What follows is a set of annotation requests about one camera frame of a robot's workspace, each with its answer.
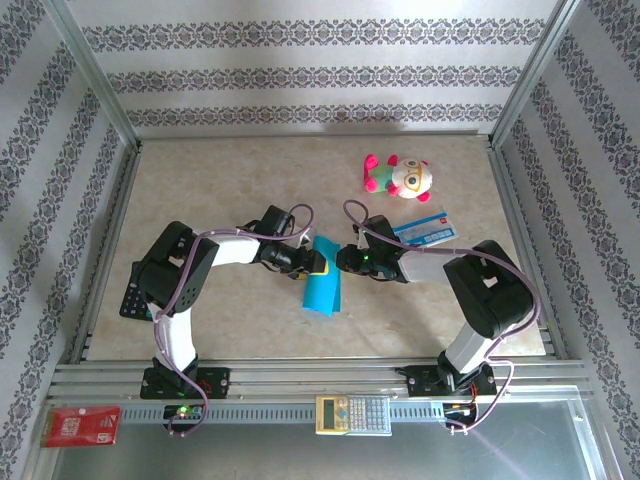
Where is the blue paper sheet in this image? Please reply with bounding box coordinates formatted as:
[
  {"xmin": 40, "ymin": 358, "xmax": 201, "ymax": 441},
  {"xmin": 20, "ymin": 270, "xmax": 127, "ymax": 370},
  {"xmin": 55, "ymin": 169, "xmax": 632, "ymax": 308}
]
[{"xmin": 301, "ymin": 235, "xmax": 344, "ymax": 317}]

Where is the blue white card packet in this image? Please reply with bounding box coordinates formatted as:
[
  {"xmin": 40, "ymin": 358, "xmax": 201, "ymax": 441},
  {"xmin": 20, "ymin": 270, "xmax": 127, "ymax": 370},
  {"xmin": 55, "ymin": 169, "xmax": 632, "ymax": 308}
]
[{"xmin": 391, "ymin": 212, "xmax": 459, "ymax": 250}]

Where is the white pink plush toy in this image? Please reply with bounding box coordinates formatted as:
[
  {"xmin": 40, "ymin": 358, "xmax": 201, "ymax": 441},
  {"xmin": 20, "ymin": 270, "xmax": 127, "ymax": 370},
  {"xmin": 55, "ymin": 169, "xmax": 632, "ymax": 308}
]
[{"xmin": 362, "ymin": 152, "xmax": 434, "ymax": 204}]

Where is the gold grey calculator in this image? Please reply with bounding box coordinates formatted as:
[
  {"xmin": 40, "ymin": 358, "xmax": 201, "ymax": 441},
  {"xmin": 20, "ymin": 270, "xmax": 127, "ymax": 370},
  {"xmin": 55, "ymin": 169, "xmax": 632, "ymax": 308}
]
[{"xmin": 314, "ymin": 394, "xmax": 393, "ymax": 437}]

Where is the black keypad remote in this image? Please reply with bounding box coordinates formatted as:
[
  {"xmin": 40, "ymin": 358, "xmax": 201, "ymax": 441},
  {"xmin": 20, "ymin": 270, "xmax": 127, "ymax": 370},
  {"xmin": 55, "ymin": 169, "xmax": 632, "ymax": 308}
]
[{"xmin": 118, "ymin": 260, "xmax": 154, "ymax": 322}]

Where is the small circuit board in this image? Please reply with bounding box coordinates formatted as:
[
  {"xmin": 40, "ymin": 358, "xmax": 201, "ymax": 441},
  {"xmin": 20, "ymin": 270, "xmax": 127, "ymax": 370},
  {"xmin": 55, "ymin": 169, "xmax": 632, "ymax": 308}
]
[
  {"xmin": 440, "ymin": 401, "xmax": 480, "ymax": 420},
  {"xmin": 162, "ymin": 402, "xmax": 207, "ymax": 422}
]

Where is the grey metal panel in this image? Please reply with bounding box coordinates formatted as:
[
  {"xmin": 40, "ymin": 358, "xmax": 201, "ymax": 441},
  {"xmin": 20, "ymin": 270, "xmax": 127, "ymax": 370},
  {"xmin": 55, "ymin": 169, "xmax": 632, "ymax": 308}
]
[{"xmin": 29, "ymin": 397, "xmax": 619, "ymax": 480}]

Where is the red packet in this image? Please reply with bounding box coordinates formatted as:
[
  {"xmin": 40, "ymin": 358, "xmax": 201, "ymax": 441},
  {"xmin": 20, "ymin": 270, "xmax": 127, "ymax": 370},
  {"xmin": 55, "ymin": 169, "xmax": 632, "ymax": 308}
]
[{"xmin": 39, "ymin": 405, "xmax": 122, "ymax": 449}]

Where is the purple cable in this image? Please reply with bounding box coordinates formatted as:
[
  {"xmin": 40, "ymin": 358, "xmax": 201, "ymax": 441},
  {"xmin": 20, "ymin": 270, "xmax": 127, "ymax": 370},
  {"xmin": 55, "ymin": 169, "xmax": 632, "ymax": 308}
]
[
  {"xmin": 149, "ymin": 202, "xmax": 316, "ymax": 439},
  {"xmin": 342, "ymin": 199, "xmax": 544, "ymax": 436}
]

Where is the aluminium mounting rail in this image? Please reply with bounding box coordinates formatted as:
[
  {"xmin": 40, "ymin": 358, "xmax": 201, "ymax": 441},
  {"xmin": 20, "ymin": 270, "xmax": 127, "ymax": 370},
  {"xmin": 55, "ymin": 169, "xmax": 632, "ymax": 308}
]
[{"xmin": 47, "ymin": 357, "xmax": 596, "ymax": 402}]

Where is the aluminium wall-side rail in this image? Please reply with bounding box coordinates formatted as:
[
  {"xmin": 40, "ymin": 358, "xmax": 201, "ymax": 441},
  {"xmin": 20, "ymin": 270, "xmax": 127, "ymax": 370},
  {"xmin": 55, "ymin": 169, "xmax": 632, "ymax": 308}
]
[{"xmin": 134, "ymin": 130, "xmax": 496, "ymax": 146}]

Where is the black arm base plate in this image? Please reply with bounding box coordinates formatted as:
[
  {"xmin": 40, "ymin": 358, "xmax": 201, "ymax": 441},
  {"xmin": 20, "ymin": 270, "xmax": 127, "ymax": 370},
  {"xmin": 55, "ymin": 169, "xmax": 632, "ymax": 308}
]
[
  {"xmin": 139, "ymin": 366, "xmax": 232, "ymax": 400},
  {"xmin": 394, "ymin": 364, "xmax": 500, "ymax": 400}
]

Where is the aluminium side rail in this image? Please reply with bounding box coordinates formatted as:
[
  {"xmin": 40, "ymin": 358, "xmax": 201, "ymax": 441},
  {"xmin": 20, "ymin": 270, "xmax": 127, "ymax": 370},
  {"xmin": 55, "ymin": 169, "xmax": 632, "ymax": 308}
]
[
  {"xmin": 67, "ymin": 142, "xmax": 144, "ymax": 365},
  {"xmin": 487, "ymin": 139, "xmax": 571, "ymax": 361}
]

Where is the grey slotted cable duct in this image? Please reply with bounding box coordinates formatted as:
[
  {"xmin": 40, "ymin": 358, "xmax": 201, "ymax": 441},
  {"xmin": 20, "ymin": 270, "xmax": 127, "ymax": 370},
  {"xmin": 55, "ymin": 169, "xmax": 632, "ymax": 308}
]
[{"xmin": 119, "ymin": 402, "xmax": 451, "ymax": 426}]

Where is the aluminium frame post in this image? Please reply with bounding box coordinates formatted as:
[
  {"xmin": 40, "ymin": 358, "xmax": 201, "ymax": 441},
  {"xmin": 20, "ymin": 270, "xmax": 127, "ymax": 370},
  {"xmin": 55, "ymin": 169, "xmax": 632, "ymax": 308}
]
[
  {"xmin": 489, "ymin": 0, "xmax": 586, "ymax": 151},
  {"xmin": 42, "ymin": 0, "xmax": 141, "ymax": 151}
]

